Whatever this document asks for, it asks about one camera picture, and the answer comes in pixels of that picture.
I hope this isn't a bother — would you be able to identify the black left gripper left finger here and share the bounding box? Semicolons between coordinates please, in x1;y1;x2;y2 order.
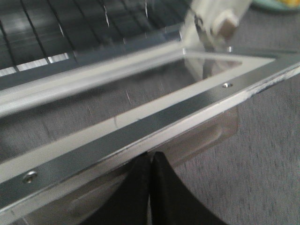
81;154;150;225

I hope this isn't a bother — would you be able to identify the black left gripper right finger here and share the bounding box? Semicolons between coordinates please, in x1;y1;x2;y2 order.
151;152;225;225

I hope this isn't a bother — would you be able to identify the white toaster oven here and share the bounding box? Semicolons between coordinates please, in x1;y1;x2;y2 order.
0;0;253;118

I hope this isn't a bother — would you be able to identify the light blue plate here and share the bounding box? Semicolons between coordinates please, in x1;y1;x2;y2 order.
252;0;300;12

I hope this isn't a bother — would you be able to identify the wire oven rack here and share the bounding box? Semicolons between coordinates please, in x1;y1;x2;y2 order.
0;0;191;76

